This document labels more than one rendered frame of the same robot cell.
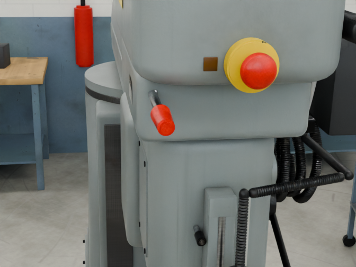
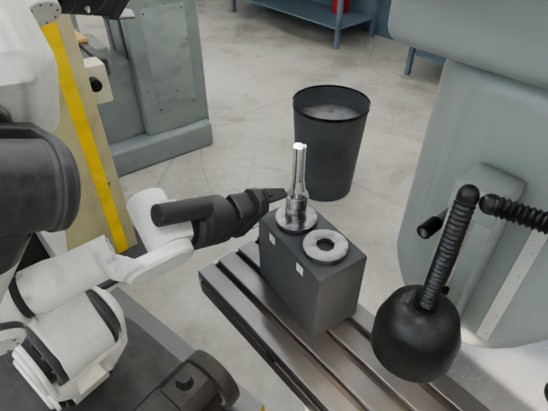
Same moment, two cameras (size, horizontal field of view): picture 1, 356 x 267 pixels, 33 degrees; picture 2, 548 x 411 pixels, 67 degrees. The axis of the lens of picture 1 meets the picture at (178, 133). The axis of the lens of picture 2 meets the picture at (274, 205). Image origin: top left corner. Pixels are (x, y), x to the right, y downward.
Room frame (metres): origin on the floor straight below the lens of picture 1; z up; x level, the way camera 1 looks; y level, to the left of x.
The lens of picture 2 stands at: (0.49, -0.20, 1.75)
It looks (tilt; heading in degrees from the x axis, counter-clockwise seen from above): 40 degrees down; 58
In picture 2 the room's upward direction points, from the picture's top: straight up
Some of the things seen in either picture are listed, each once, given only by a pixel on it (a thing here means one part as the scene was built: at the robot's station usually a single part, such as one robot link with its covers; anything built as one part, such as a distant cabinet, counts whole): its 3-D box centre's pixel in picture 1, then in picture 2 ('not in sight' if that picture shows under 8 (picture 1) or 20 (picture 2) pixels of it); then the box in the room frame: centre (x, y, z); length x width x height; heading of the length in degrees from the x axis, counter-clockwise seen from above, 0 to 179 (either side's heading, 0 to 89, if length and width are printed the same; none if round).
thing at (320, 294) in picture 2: not in sight; (307, 262); (0.88, 0.29, 1.06); 0.22 x 0.12 x 0.20; 91
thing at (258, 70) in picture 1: (257, 70); not in sight; (0.64, -0.08, 1.76); 0.04 x 0.03 x 0.04; 99
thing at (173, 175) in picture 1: (204, 207); (521, 199); (0.89, -0.05, 1.47); 0.21 x 0.19 x 0.32; 99
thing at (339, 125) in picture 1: (335, 73); not in sight; (1.23, -0.33, 1.62); 0.20 x 0.09 x 0.21; 9
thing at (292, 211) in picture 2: not in sight; (297, 206); (0.87, 0.34, 1.19); 0.05 x 0.05 x 0.05
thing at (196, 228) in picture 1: (197, 232); (441, 218); (0.78, -0.03, 1.49); 0.06 x 0.01 x 0.01; 9
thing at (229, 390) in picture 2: not in sight; (211, 379); (0.66, 0.45, 0.50); 0.20 x 0.05 x 0.20; 110
